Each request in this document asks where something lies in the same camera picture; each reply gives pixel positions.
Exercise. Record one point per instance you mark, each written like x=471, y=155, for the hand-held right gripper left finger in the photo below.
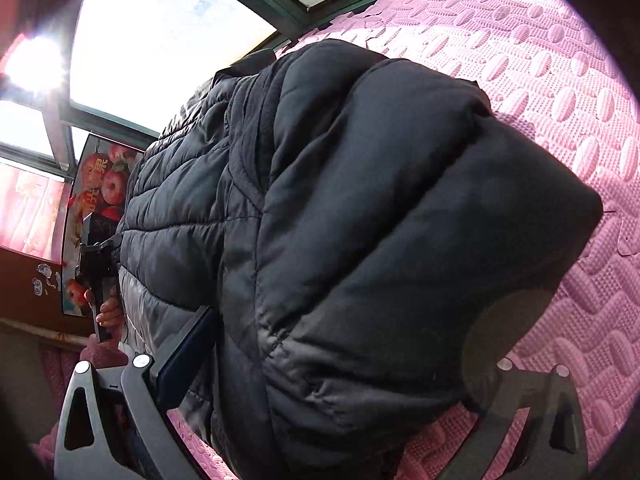
x=185, y=355

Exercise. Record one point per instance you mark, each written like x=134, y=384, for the white cartoon sticker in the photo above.
x=42, y=282

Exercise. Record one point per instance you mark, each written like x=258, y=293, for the red curtain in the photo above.
x=30, y=210

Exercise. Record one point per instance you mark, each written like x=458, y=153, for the person's left hand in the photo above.
x=109, y=312

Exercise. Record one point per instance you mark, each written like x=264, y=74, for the apple picture cardboard box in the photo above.
x=107, y=185

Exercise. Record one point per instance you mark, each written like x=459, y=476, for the black puffer jacket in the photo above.
x=350, y=210

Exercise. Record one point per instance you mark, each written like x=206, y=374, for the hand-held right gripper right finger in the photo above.
x=492, y=410

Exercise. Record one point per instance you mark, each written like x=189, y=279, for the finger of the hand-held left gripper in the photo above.
x=111, y=243

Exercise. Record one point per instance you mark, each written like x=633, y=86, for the pink foam puzzle mat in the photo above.
x=525, y=60

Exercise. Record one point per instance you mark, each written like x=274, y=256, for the brown wooden board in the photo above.
x=20, y=290

